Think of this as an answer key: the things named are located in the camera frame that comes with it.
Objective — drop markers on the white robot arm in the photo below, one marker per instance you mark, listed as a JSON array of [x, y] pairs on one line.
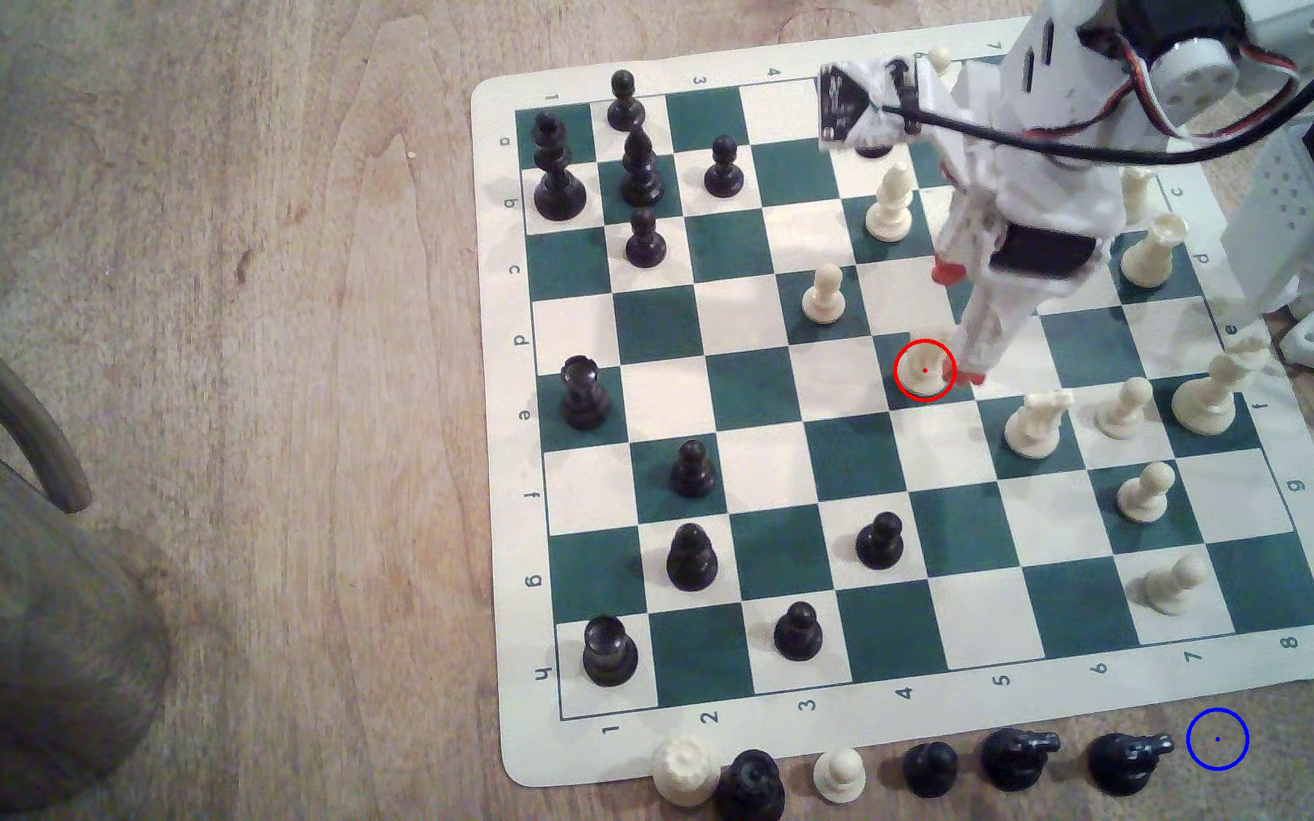
[[1273, 217]]

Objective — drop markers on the white bishop chess piece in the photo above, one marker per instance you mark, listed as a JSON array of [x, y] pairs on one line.
[[891, 211]]

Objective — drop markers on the black pawn chess piece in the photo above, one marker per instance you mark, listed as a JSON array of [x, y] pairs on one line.
[[692, 472], [723, 171], [625, 105], [798, 635], [931, 772], [645, 242], [880, 544]]

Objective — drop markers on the white pawn chess piece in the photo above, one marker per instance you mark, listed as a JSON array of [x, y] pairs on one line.
[[824, 297], [939, 57], [1170, 586], [840, 778], [1145, 495], [1125, 413]]

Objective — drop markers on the black bishop chess piece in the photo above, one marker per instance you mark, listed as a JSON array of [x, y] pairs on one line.
[[641, 171]]

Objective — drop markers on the black knight chess piece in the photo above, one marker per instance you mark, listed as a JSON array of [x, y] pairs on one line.
[[1120, 764], [1013, 761]]

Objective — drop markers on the black king chess piece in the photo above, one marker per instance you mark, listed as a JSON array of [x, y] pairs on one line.
[[558, 182]]

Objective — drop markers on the green white chess mat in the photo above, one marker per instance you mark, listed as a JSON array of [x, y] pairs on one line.
[[748, 388]]

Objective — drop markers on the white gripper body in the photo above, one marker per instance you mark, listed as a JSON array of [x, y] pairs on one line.
[[1039, 257]]

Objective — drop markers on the black pawn lower left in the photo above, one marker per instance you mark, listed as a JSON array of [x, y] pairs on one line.
[[691, 561]]

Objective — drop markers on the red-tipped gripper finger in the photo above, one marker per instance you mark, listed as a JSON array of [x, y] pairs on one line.
[[999, 325], [971, 222]]

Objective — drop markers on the white king chess piece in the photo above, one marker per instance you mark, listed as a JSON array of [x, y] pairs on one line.
[[1210, 397]]

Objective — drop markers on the white rook chess piece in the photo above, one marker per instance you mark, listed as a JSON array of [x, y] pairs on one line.
[[1136, 196], [686, 772], [1150, 255]]

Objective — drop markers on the black rook chess piece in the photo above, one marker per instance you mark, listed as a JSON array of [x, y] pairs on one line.
[[609, 655], [584, 397]]

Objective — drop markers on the wooden chair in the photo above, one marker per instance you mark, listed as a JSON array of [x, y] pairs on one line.
[[30, 639]]

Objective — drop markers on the black queen chess piece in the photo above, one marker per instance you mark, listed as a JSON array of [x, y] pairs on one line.
[[751, 789]]

